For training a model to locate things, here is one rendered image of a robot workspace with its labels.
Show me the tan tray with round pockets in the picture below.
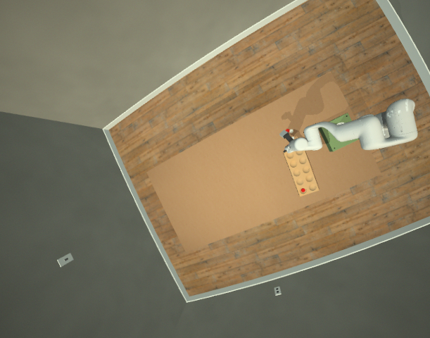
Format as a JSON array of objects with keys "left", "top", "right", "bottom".
[{"left": 283, "top": 151, "right": 319, "bottom": 196}]

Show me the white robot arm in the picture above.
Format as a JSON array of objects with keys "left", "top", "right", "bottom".
[{"left": 279, "top": 99, "right": 418, "bottom": 151}]

